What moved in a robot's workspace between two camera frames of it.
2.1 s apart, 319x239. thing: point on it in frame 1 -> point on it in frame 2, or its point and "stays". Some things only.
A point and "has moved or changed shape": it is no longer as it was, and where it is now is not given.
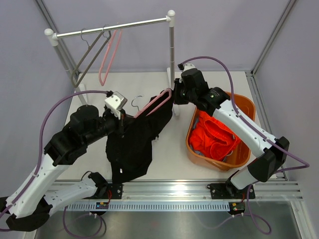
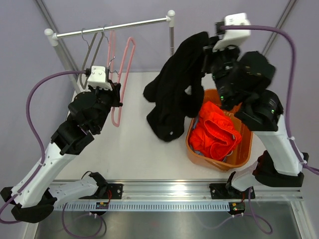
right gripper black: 177,99 -> 212,56
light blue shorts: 191,148 stays
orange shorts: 211,137 stays
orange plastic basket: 240,155 stays
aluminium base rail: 197,191 stays
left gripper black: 119,123 -> 114,93
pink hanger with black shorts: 166,90 -> 118,73
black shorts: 131,154 -> 177,91
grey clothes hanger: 90,47 has moved or changed shape
